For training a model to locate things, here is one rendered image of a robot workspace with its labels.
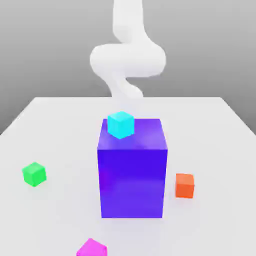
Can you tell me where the small green cube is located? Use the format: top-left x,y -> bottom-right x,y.
21,161 -> 47,188

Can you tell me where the small magenta cube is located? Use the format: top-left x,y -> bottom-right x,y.
76,237 -> 108,256

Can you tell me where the small orange cube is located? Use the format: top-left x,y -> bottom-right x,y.
175,173 -> 195,199

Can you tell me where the large purple box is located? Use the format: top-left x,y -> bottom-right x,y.
96,118 -> 168,219

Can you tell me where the small cyan cube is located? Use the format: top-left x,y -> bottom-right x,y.
107,110 -> 135,140

